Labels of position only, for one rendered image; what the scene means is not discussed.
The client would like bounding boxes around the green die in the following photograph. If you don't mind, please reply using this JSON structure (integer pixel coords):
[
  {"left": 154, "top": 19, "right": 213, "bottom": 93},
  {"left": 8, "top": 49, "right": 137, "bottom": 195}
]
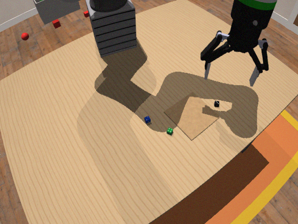
[{"left": 167, "top": 128, "right": 173, "bottom": 135}]

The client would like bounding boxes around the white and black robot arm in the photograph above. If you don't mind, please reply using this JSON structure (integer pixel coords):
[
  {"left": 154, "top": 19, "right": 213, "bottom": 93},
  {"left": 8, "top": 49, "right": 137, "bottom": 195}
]
[{"left": 90, "top": 0, "right": 277, "bottom": 31}]

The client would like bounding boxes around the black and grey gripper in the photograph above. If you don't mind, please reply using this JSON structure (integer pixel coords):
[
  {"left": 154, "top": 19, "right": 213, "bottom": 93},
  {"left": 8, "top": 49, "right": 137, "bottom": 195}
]
[{"left": 200, "top": 20, "right": 269, "bottom": 87}]

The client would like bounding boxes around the blue die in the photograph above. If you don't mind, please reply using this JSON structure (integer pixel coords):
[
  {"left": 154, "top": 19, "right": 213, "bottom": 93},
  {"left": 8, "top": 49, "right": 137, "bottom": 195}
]
[{"left": 144, "top": 116, "right": 151, "bottom": 123}]

